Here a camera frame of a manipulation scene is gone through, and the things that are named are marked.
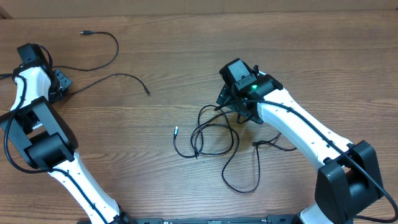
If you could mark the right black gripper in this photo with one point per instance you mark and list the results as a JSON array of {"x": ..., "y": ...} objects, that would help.
[{"x": 226, "y": 98}]

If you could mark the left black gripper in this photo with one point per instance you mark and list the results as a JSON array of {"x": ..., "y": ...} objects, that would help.
[{"x": 66, "y": 82}]

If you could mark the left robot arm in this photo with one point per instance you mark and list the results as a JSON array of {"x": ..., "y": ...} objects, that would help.
[{"x": 37, "y": 139}]

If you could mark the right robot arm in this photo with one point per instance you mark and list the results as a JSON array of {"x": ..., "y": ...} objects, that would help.
[{"x": 348, "y": 175}]

